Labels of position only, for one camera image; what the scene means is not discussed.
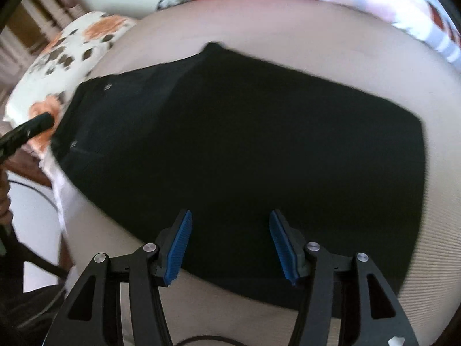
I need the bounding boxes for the beige bed cover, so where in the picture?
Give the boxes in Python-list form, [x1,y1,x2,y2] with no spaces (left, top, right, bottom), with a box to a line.
[54,0,461,346]

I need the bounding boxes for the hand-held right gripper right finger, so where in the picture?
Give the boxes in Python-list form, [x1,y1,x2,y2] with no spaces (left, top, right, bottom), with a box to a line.
[269,209,420,346]

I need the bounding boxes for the white bed sheet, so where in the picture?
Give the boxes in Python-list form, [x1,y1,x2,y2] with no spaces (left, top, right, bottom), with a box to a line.
[39,149,78,240]

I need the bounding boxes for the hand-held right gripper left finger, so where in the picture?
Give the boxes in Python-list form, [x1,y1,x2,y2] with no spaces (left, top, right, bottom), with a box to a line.
[42,209,193,346]

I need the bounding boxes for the floral pillow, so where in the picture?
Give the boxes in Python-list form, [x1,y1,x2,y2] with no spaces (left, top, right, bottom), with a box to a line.
[3,11,137,159]

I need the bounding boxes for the black cable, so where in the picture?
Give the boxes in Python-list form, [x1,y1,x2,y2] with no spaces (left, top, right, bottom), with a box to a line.
[173,335,245,346]

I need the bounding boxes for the brown curtain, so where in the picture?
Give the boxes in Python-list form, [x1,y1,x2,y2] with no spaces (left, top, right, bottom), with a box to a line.
[0,0,83,91]

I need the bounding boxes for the black pants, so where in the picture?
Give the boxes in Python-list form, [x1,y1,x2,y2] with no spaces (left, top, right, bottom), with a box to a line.
[50,42,427,307]

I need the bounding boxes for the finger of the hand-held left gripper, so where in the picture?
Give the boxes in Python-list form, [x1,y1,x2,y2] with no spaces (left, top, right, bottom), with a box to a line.
[0,112,55,160]

